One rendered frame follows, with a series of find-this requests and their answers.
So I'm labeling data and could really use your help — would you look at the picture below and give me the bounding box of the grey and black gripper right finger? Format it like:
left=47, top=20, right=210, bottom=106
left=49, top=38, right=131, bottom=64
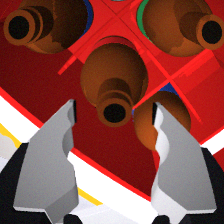
left=150, top=102, right=224, bottom=224

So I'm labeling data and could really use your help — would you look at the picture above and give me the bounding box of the dark red plastic crate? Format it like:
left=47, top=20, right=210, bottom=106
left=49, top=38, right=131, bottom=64
left=0, top=0, right=224, bottom=202

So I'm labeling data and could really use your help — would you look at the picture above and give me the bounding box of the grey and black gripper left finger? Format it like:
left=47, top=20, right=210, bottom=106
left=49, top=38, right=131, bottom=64
left=0, top=99, right=79, bottom=224

